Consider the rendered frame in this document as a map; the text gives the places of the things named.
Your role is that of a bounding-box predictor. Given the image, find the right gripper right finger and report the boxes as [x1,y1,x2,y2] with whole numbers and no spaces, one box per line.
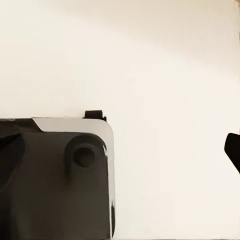
[224,133,240,173]

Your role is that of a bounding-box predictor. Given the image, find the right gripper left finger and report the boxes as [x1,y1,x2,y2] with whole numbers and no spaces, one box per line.
[0,133,26,193]

